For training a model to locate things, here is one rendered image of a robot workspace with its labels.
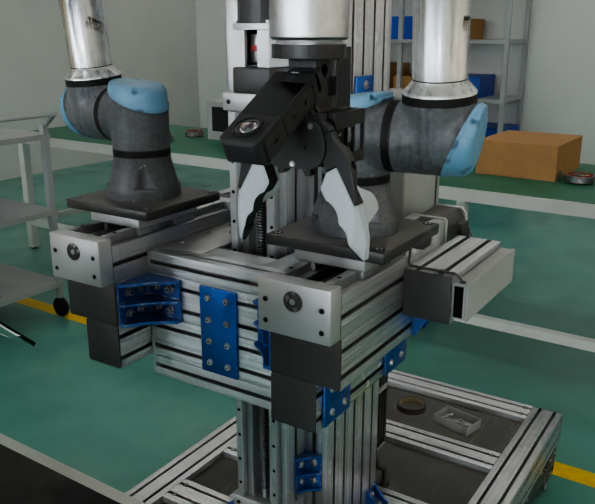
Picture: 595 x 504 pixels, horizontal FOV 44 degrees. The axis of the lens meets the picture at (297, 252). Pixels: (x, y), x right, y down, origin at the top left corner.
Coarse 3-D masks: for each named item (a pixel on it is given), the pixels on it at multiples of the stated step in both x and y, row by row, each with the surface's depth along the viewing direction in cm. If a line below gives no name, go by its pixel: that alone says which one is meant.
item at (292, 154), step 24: (288, 48) 67; (312, 48) 66; (336, 48) 67; (312, 72) 68; (336, 72) 71; (336, 96) 72; (312, 120) 68; (336, 120) 69; (360, 120) 73; (288, 144) 70; (312, 144) 68; (360, 144) 74; (288, 168) 72; (312, 168) 69
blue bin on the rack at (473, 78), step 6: (474, 78) 649; (480, 78) 647; (486, 78) 660; (492, 78) 674; (474, 84) 650; (480, 84) 649; (486, 84) 662; (492, 84) 676; (480, 90) 651; (486, 90) 665; (492, 90) 679; (480, 96) 654; (486, 96) 668
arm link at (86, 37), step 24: (72, 0) 144; (96, 0) 146; (72, 24) 146; (96, 24) 147; (72, 48) 148; (96, 48) 149; (72, 72) 150; (96, 72) 149; (120, 72) 154; (72, 96) 151; (96, 96) 149; (72, 120) 154
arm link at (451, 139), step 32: (416, 0) 108; (448, 0) 105; (416, 32) 109; (448, 32) 107; (416, 64) 111; (448, 64) 108; (416, 96) 110; (448, 96) 109; (416, 128) 112; (448, 128) 110; (480, 128) 112; (416, 160) 114; (448, 160) 112
